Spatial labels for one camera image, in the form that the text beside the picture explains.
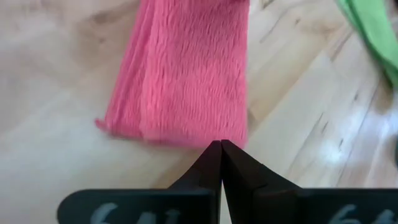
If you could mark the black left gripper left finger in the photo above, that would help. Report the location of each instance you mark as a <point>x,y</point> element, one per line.
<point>171,205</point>

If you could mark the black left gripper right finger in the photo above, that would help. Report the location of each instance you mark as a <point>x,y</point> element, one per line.
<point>295,205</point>

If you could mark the pink microfiber towel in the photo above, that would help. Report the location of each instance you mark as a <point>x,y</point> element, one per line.
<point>192,77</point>

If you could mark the green microfiber towel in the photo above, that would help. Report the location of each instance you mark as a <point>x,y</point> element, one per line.
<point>376,31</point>

